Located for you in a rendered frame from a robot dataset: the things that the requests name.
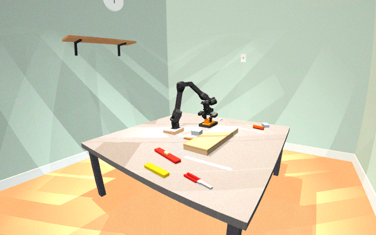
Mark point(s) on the yellow flat bar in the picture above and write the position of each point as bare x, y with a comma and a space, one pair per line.
157, 170

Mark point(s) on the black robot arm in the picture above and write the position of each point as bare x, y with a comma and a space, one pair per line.
177, 113

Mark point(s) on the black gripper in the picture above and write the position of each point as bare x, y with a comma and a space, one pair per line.
206, 112

